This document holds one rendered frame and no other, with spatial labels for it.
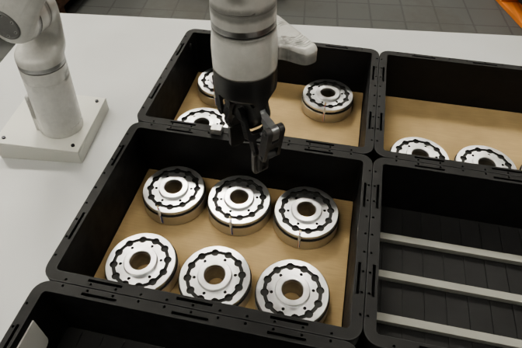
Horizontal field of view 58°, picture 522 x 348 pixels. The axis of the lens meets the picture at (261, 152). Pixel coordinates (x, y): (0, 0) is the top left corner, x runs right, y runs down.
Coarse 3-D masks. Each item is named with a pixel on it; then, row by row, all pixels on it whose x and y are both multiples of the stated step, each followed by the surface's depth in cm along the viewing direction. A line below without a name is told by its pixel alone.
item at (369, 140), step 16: (192, 32) 98; (208, 32) 98; (176, 48) 94; (320, 48) 94; (336, 48) 94; (352, 48) 94; (368, 48) 94; (160, 80) 86; (368, 96) 83; (144, 112) 80; (368, 112) 80; (192, 128) 77; (208, 128) 77; (224, 128) 77; (368, 128) 79; (304, 144) 75; (320, 144) 75; (336, 144) 75; (368, 144) 75
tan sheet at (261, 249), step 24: (144, 216) 77; (120, 240) 74; (168, 240) 74; (192, 240) 74; (216, 240) 74; (240, 240) 74; (264, 240) 74; (336, 240) 74; (264, 264) 71; (312, 264) 71; (336, 264) 71; (336, 288) 68; (336, 312) 66
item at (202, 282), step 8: (208, 264) 67; (216, 264) 67; (224, 264) 67; (200, 272) 66; (224, 272) 66; (200, 280) 65; (224, 280) 65; (208, 288) 64; (216, 288) 64; (224, 288) 65
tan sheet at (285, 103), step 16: (192, 96) 99; (272, 96) 99; (288, 96) 99; (272, 112) 95; (288, 112) 95; (352, 112) 95; (256, 128) 92; (288, 128) 92; (304, 128) 92; (320, 128) 92; (336, 128) 92; (352, 128) 92; (352, 144) 89
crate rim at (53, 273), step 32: (128, 128) 77; (160, 128) 77; (352, 160) 73; (96, 192) 68; (64, 256) 61; (96, 288) 57; (128, 288) 57; (256, 320) 54; (288, 320) 55; (352, 320) 54
